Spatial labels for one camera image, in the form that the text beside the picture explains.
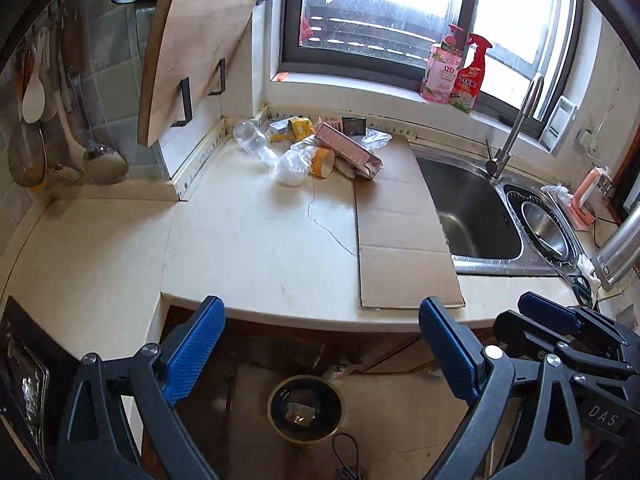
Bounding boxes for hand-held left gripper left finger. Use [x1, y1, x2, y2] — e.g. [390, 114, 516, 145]
[56, 296, 226, 480]

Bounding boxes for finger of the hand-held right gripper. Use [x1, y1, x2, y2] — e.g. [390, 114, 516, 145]
[494, 310, 638, 381]
[517, 291, 640, 348]

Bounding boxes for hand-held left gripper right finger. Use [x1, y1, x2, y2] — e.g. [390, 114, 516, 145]
[418, 296, 588, 480]

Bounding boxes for round dark waste bin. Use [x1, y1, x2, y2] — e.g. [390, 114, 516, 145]
[266, 375, 346, 445]

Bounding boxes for white plastic bag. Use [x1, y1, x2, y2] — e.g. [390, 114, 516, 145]
[277, 150, 313, 187]

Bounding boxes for clear plastic bottle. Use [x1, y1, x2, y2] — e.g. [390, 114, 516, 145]
[233, 120, 280, 173]

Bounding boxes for clear plastic wrapper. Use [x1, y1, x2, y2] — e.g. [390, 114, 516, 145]
[362, 129, 394, 150]

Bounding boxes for yellow paper cup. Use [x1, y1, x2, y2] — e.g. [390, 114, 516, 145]
[311, 147, 335, 179]

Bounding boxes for pink cardboard box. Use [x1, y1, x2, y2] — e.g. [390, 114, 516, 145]
[314, 122, 383, 181]

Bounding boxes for yellow snack packet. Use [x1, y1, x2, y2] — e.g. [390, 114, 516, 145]
[287, 116, 316, 142]

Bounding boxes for steel strainer bowl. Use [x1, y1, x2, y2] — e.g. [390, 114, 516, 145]
[520, 201, 576, 261]

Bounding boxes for steel cylinder appliance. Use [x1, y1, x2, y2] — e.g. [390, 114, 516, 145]
[592, 200, 640, 293]

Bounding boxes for pink sponge holder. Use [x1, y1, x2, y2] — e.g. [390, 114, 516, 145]
[570, 165, 613, 231]

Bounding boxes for clear plastic bag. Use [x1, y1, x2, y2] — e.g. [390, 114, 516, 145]
[541, 183, 571, 206]

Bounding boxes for stainless steel sink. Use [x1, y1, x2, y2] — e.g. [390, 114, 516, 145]
[412, 142, 583, 278]

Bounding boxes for brown crumpled wrapper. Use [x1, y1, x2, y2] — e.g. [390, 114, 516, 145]
[286, 402, 317, 424]

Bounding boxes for flat cardboard sheet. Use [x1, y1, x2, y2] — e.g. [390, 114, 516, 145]
[353, 135, 466, 310]

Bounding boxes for black gas stove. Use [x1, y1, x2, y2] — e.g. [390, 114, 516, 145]
[0, 295, 81, 480]

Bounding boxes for white vent panel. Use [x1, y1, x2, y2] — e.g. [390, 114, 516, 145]
[539, 95, 578, 155]

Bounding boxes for steel kitchen faucet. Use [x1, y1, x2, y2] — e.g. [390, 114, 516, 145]
[485, 73, 545, 181]

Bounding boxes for glass splash guard panel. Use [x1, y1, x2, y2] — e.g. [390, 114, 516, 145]
[125, 0, 226, 202]

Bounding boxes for white slotted spoon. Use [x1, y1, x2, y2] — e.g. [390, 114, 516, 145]
[47, 162, 84, 184]

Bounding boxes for red spray bottle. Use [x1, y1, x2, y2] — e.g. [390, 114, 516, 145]
[448, 33, 493, 114]

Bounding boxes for black cutting board rack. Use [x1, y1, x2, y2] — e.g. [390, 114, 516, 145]
[171, 58, 227, 128]

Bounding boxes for pink soap pump bottle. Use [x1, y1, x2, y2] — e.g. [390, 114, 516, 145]
[419, 24, 466, 106]

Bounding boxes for white rice paddle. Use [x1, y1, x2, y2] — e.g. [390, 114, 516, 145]
[21, 72, 47, 124]

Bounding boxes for wooden cutting board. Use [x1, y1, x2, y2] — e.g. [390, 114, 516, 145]
[137, 0, 259, 147]

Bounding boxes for dark framed window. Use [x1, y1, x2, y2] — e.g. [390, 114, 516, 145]
[277, 0, 583, 126]

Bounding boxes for dark handled scissors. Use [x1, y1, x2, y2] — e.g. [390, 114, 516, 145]
[567, 267, 598, 306]

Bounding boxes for black floor cable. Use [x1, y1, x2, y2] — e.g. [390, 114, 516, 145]
[330, 432, 362, 480]

